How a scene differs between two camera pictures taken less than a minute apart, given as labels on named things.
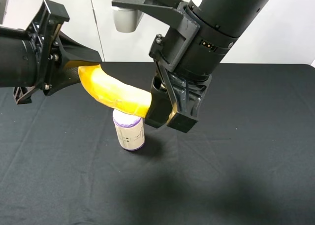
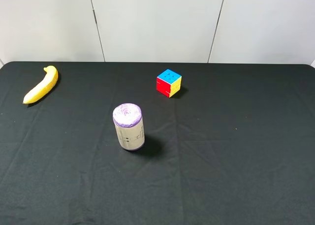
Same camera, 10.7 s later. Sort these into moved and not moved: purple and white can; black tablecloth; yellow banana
Moved: yellow banana
Not moved: black tablecloth; purple and white can
